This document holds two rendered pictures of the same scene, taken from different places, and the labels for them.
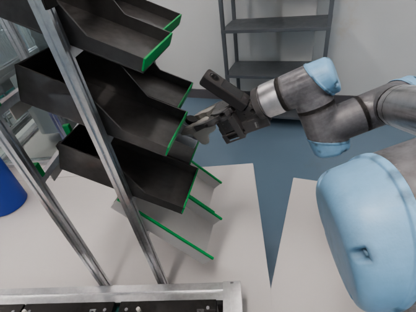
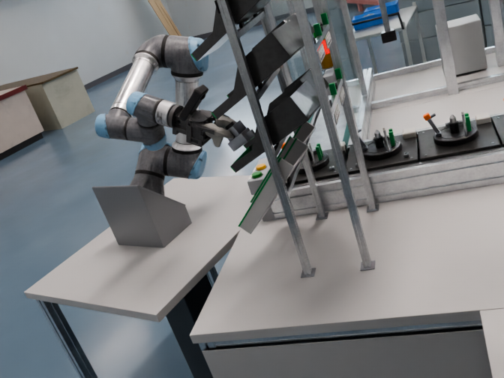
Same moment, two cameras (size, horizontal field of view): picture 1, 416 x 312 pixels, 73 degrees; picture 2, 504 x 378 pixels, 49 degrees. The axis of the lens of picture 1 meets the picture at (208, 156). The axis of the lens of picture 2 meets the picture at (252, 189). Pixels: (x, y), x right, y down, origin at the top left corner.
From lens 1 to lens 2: 211 cm
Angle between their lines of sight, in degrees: 119
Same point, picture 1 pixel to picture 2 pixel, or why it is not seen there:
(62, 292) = (392, 170)
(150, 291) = (319, 183)
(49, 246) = (470, 222)
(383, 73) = not seen: outside the picture
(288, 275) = (223, 236)
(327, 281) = (199, 237)
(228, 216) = (252, 268)
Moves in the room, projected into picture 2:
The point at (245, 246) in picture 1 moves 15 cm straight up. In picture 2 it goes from (247, 248) to (232, 209)
